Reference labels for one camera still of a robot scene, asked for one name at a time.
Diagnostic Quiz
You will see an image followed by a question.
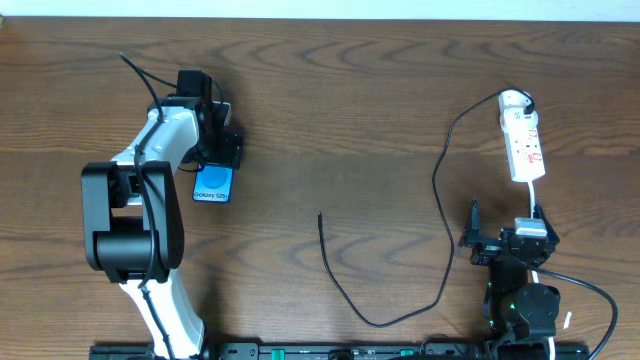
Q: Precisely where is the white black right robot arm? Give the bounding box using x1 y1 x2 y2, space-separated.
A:
461 201 560 343

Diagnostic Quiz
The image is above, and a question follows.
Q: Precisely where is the blue Galaxy smartphone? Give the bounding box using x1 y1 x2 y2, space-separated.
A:
192 165 234 203

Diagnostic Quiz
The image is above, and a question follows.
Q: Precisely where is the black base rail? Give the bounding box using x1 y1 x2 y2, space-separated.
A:
88 342 590 360

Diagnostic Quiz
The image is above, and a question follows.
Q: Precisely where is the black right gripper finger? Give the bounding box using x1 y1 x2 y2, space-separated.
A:
464 199 480 240
534 204 556 240

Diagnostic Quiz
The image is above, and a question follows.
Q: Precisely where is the black charging cable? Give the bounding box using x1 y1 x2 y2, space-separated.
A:
317 87 536 329

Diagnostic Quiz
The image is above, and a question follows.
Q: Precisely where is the white power strip cord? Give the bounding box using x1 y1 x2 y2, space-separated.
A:
527 180 557 360

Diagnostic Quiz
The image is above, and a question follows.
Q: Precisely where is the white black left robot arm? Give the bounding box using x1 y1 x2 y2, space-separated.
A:
81 70 243 359

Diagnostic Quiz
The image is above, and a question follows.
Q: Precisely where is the white power strip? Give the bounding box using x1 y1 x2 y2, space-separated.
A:
498 90 545 183

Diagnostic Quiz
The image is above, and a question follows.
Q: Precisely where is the small white paper scrap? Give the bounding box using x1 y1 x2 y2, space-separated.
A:
563 311 572 329

